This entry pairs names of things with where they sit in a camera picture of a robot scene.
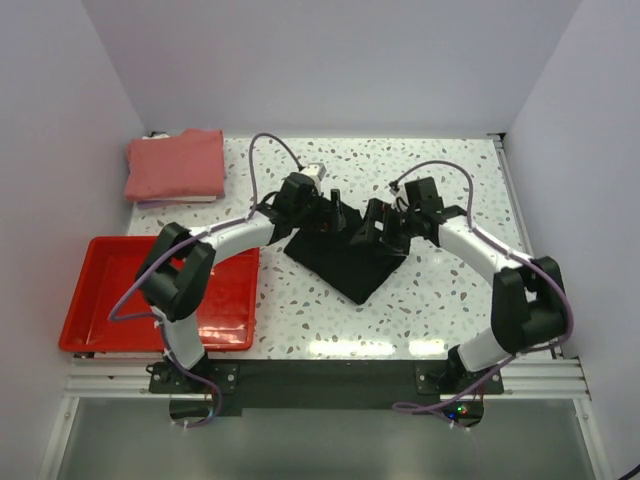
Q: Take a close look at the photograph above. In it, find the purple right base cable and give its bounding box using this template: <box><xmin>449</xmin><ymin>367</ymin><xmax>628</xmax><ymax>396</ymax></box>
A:
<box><xmin>392</xmin><ymin>354</ymin><xmax>516</xmax><ymax>416</ymax></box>

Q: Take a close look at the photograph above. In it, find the black t shirt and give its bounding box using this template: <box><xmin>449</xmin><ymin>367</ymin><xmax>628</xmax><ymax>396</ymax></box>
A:
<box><xmin>284</xmin><ymin>204</ymin><xmax>406</xmax><ymax>305</ymax></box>

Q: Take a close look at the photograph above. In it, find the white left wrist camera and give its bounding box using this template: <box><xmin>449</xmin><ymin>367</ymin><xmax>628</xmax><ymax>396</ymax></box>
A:
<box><xmin>300</xmin><ymin>163</ymin><xmax>326</xmax><ymax>193</ymax></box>

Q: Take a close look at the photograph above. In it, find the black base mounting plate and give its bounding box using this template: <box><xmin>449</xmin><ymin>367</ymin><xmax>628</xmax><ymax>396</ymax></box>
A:
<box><xmin>148</xmin><ymin>357</ymin><xmax>504</xmax><ymax>419</ymax></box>

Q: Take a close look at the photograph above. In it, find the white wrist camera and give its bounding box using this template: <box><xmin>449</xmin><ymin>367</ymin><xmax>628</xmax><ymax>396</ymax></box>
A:
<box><xmin>389</xmin><ymin>181</ymin><xmax>409</xmax><ymax>212</ymax></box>
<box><xmin>300</xmin><ymin>163</ymin><xmax>326</xmax><ymax>193</ymax></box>

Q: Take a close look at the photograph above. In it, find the folded pink t shirt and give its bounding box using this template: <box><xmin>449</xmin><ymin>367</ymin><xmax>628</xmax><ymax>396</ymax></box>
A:
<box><xmin>124</xmin><ymin>129</ymin><xmax>225</xmax><ymax>203</ymax></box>

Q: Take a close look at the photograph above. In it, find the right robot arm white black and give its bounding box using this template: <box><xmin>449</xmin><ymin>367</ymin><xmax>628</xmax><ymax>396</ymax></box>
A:
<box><xmin>351</xmin><ymin>177</ymin><xmax>573</xmax><ymax>393</ymax></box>

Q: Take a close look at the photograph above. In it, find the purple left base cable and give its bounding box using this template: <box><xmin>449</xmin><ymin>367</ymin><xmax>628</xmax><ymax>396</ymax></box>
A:
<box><xmin>169</xmin><ymin>369</ymin><xmax>225</xmax><ymax>429</ymax></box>

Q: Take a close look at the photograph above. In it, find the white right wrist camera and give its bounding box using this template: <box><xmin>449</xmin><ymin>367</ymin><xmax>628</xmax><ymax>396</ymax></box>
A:
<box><xmin>389</xmin><ymin>181</ymin><xmax>409</xmax><ymax>212</ymax></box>

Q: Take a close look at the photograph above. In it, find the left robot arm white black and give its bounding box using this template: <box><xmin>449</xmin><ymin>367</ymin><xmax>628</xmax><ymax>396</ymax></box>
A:
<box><xmin>135</xmin><ymin>163</ymin><xmax>346</xmax><ymax>392</ymax></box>

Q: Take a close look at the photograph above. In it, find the red plastic tray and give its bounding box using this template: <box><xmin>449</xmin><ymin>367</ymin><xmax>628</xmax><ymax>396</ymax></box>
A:
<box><xmin>59</xmin><ymin>236</ymin><xmax>260</xmax><ymax>353</ymax></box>

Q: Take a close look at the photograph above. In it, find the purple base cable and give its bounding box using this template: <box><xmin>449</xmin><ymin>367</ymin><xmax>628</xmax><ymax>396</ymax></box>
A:
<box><xmin>169</xmin><ymin>369</ymin><xmax>225</xmax><ymax>429</ymax></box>
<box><xmin>392</xmin><ymin>354</ymin><xmax>516</xmax><ymax>416</ymax></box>

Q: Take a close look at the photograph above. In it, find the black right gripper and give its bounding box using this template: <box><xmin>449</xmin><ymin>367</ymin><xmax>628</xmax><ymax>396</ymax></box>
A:
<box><xmin>350</xmin><ymin>198</ymin><xmax>420</xmax><ymax>257</ymax></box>

